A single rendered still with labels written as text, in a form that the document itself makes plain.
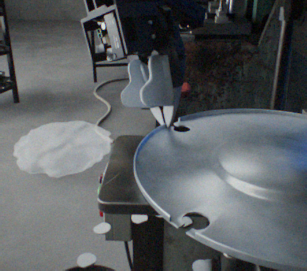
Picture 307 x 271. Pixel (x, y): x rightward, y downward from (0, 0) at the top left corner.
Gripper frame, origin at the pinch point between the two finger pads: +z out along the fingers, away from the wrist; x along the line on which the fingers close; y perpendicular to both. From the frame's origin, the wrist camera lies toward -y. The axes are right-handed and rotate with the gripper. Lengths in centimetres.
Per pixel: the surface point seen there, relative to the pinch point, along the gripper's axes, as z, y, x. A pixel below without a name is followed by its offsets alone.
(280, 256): 8.0, 11.3, 19.7
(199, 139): 3.0, 0.8, 4.9
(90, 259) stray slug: 13.8, 13.2, -4.9
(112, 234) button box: 21.9, -0.7, -22.7
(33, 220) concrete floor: 45, -20, -113
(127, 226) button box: 20.9, -2.7, -20.1
